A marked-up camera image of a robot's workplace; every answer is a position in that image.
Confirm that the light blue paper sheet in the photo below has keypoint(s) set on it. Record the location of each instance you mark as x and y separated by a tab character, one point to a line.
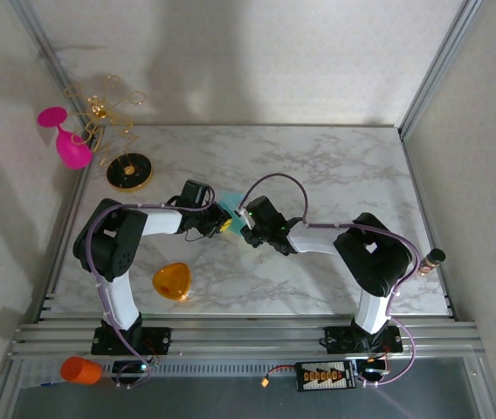
230	203

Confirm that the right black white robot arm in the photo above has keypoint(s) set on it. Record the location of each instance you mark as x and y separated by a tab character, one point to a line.
374	257

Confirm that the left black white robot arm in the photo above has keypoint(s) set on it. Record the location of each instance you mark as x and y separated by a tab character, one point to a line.
108	244

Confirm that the orange triangular bowl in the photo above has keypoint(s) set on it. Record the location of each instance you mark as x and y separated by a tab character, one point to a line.
171	279

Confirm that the black charger board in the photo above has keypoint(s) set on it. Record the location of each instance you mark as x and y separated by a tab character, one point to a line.
324	376

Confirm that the pink plastic wine glass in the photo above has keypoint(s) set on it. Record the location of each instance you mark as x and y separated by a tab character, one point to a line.
71	148

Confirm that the small brown bottle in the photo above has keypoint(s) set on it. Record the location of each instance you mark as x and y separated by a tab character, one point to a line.
431	261

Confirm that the black controller box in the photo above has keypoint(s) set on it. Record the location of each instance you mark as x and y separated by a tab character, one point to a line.
372	371
128	368

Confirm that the orange plastic cup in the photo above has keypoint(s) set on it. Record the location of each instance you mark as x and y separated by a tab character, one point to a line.
80	371

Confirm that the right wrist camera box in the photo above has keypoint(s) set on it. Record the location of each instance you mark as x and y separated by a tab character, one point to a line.
263	210

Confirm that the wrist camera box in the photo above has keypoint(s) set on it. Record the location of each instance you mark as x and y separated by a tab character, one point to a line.
263	210
196	193

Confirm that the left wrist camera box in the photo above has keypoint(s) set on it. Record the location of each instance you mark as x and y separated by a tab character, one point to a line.
196	193

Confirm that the aluminium rail frame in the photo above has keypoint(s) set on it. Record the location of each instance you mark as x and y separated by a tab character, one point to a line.
248	338

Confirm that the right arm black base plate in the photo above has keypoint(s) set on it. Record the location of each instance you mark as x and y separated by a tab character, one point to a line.
337	340

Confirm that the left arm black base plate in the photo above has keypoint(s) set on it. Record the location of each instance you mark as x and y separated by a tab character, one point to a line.
160	340

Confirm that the aluminium frame post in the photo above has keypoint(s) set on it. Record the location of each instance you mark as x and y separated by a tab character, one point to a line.
43	43
438	65

